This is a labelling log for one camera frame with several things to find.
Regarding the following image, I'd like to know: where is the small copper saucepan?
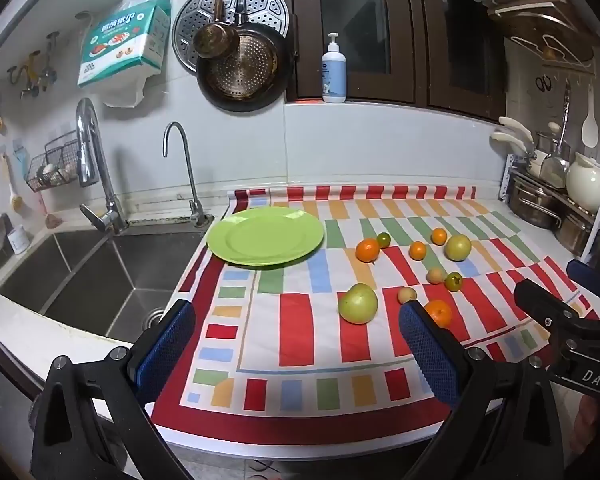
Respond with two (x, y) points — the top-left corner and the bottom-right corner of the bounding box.
(193, 0), (241, 61)

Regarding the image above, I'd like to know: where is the metal dish rack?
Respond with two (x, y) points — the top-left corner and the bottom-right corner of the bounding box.
(500, 152), (600, 261)

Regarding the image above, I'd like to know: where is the dark brown window frame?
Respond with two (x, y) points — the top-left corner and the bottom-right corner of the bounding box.
(278, 0), (508, 122)

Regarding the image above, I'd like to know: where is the medium orange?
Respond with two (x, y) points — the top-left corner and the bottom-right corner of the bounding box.
(424, 300), (453, 328)

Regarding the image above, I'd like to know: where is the green plate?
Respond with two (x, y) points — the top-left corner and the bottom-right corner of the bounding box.
(207, 207), (325, 267)

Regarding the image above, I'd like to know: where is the white ceramic pitcher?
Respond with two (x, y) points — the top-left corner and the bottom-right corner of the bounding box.
(566, 152), (600, 213)

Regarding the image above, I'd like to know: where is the white pump soap bottle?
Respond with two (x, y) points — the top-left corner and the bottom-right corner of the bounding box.
(321, 33), (347, 104)

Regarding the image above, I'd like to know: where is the yellow wall hook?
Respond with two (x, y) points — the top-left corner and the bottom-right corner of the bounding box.
(7, 50), (43, 100)

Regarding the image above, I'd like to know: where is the white handled knife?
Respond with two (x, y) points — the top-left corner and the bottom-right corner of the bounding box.
(498, 116), (535, 143)
(490, 131), (533, 158)

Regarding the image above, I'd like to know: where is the yellow green apple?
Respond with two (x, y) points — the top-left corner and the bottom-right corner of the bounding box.
(444, 234), (472, 262)

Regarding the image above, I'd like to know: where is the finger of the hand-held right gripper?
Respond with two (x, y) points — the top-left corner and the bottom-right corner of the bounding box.
(513, 279), (600, 346)
(567, 259), (600, 302)

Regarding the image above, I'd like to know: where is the striped colourful table cloth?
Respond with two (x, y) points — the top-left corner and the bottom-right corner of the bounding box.
(146, 185), (600, 445)

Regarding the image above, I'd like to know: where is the large orange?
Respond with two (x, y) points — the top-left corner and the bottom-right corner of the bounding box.
(355, 238), (381, 264)

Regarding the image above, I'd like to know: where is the large green apple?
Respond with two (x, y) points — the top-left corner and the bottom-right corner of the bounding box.
(337, 283), (379, 325)

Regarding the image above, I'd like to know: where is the stainless steel pot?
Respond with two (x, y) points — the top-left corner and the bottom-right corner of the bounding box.
(507, 177), (563, 231)

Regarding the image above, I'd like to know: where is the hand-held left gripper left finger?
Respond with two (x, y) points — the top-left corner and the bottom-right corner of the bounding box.
(30, 300), (197, 480)

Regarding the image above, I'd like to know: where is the round metal steamer tray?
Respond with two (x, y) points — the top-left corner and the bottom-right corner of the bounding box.
(172, 0), (291, 73)

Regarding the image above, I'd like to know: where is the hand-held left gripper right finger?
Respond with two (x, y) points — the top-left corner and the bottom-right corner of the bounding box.
(399, 300), (567, 480)

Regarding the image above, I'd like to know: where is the stainless steel sink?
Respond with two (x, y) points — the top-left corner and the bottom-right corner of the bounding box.
(0, 222), (212, 343)

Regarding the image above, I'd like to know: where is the black wire basket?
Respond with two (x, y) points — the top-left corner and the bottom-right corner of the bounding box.
(25, 131), (83, 193)

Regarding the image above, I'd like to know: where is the black frying pan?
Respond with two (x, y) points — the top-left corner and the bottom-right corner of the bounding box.
(196, 0), (292, 112)

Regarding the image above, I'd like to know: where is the metal ladle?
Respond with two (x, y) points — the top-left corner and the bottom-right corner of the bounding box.
(540, 80), (572, 191)

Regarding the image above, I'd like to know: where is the white rice spoon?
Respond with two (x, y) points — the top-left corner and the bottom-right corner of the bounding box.
(581, 82), (599, 149)

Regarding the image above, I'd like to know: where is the large chrome faucet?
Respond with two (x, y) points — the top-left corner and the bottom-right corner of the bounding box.
(75, 98), (129, 235)

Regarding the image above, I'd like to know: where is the person's right hand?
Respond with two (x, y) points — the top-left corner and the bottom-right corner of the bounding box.
(571, 394), (600, 457)

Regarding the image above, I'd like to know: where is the wooden cutting board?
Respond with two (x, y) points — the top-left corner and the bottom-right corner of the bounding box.
(487, 0), (600, 63)

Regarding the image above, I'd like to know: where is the thin gooseneck faucet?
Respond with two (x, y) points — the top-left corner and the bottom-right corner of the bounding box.
(162, 121), (204, 227)

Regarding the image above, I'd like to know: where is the yellow dish brush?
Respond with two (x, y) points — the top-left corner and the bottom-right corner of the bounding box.
(1, 152), (27, 212)

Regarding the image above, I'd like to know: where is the green white tissue pack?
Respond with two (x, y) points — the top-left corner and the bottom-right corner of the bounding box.
(76, 0), (173, 108)

